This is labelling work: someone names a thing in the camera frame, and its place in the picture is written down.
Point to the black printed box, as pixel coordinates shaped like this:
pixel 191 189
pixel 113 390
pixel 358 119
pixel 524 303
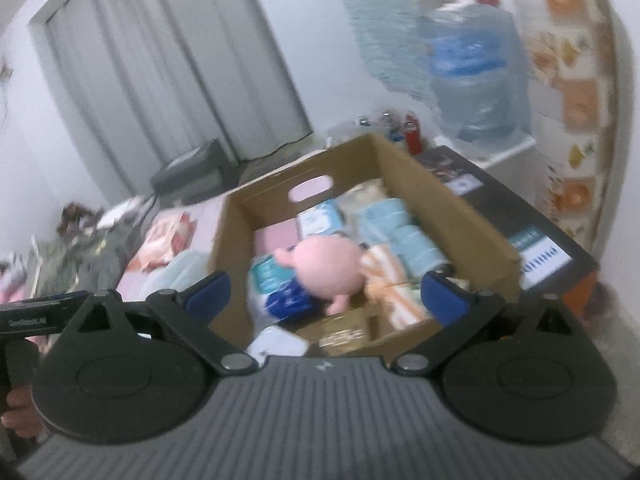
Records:
pixel 551 262

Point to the water bottle jug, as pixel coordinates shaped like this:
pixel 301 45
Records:
pixel 476 70

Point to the pink knitted sponge pack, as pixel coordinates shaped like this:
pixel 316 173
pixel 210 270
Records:
pixel 279 235

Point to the light blue towel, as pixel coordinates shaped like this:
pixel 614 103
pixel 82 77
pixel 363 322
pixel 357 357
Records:
pixel 389 222

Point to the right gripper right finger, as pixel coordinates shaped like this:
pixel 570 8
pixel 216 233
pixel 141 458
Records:
pixel 470 323

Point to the left hand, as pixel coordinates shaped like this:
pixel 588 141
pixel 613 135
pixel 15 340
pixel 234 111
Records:
pixel 21 415

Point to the strawberry print tissue pack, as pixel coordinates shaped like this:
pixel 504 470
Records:
pixel 387 284

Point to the pink play mat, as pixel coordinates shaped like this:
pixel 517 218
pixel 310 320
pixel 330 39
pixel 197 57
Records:
pixel 205 215

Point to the grey curtains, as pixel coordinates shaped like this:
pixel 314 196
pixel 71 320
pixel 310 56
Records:
pixel 140 82

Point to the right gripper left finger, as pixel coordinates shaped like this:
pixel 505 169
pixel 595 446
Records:
pixel 168 333

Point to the pink plush toy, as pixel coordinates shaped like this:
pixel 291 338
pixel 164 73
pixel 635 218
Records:
pixel 328 267

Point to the floral patterned mattress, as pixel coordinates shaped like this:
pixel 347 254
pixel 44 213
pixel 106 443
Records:
pixel 573 59

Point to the grey quilt with yellow patches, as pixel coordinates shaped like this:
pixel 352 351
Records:
pixel 96 257

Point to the teal wall hanging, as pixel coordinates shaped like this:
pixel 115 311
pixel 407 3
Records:
pixel 386 32

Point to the red white wipes pack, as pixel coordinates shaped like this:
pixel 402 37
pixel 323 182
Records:
pixel 167 237

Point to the red bottle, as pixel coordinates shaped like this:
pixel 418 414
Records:
pixel 412 133

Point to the light green plastic bag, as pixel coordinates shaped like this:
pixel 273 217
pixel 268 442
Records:
pixel 182 271

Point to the blue white tissue pack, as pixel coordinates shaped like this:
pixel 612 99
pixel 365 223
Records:
pixel 274 294

